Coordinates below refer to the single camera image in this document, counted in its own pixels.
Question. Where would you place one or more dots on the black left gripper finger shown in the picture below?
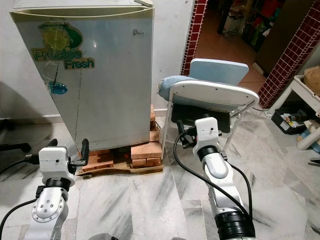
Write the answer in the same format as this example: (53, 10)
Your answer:
(85, 150)
(53, 144)

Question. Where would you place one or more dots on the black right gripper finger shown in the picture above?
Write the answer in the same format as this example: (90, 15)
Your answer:
(206, 116)
(181, 128)

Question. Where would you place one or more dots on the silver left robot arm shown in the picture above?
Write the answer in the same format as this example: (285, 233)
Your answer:
(47, 210)

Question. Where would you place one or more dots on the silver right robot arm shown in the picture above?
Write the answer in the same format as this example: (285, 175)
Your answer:
(217, 172)

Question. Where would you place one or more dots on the silver mini fridge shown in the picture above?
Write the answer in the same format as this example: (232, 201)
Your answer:
(110, 90)

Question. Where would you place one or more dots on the white plastic chair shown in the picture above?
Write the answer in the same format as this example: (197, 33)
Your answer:
(215, 94)

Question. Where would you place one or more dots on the blue cushion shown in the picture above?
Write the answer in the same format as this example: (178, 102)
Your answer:
(167, 86)

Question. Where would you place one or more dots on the light blue flat panel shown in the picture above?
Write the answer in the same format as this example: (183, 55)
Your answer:
(219, 71)

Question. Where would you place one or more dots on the black storage box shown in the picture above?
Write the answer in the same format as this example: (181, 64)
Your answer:
(287, 122)

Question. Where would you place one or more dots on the cluttered dark shelf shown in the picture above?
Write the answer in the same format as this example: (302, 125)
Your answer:
(255, 20)

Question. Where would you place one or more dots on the brown wooden door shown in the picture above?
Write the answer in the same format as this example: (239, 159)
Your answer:
(280, 35)

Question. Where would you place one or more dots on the brown cardboard box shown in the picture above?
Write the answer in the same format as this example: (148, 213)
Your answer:
(312, 80)

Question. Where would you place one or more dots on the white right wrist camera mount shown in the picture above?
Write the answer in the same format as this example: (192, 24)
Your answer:
(208, 133)

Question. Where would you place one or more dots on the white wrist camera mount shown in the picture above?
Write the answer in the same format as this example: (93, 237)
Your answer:
(55, 165)
(208, 133)

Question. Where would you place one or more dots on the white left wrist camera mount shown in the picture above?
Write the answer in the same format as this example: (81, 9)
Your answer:
(55, 165)

